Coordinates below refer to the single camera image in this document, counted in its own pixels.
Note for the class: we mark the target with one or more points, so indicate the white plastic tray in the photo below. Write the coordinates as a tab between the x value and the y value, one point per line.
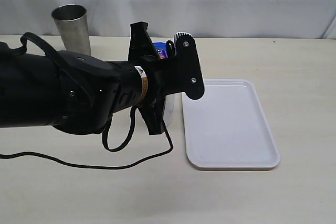
227	129

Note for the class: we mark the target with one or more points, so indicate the blue plastic lid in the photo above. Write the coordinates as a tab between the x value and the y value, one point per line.
161	49

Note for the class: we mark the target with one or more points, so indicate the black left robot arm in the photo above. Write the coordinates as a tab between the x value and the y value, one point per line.
78	94

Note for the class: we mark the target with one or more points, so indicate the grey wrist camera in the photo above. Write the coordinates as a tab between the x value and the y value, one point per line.
181	37

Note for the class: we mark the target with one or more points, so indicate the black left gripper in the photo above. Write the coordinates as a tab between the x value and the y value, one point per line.
178	73

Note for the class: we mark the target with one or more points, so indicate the clear plastic container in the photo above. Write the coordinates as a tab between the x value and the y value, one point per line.
168	109

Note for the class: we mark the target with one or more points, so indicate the white backdrop curtain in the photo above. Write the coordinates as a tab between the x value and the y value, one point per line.
203	18

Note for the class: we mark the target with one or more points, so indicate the stainless steel cup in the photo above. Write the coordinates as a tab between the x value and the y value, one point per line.
72	25

